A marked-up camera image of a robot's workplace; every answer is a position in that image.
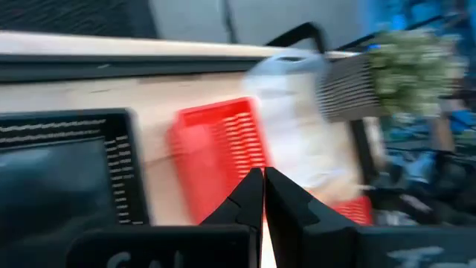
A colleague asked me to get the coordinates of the black plastic basket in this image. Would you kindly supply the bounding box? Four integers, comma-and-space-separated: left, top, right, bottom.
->
0, 108, 150, 239

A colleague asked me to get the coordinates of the large clear plastic basket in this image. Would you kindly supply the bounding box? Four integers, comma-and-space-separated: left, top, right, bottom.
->
242, 48, 364, 204

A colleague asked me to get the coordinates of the large pink plastic basket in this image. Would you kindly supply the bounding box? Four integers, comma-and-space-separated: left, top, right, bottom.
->
166, 97, 269, 225

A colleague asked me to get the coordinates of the flowering plant in striped pot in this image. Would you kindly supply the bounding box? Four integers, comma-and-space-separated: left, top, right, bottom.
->
318, 29, 468, 122

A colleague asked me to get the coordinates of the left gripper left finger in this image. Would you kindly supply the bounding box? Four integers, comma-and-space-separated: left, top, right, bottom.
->
200, 167, 265, 268

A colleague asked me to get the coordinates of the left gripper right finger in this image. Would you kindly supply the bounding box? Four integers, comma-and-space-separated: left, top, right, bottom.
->
264, 166, 358, 268

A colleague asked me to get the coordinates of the small pink plastic basket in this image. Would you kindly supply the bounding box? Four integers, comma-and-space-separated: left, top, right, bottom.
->
329, 195, 374, 226

